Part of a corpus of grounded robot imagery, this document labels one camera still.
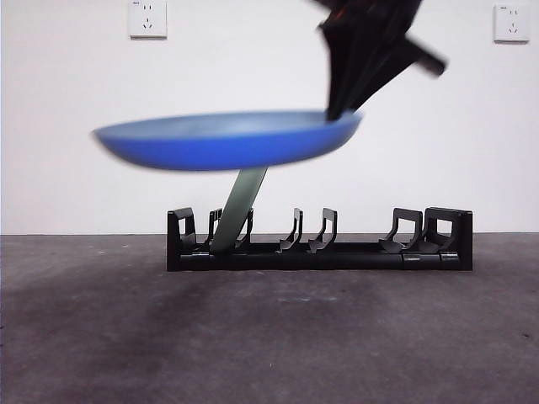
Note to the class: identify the blue round plate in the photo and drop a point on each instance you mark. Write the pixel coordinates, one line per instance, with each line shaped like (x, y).
(210, 147)

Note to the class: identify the white wall power socket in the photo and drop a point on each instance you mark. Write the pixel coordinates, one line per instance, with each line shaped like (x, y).
(148, 21)
(511, 25)

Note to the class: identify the black plate rack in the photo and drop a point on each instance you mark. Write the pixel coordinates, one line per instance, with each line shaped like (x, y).
(358, 261)

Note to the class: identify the green round plate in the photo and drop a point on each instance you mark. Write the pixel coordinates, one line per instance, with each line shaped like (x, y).
(236, 210)

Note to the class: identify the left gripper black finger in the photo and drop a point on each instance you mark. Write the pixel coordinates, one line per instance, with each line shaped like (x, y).
(343, 63)
(381, 67)

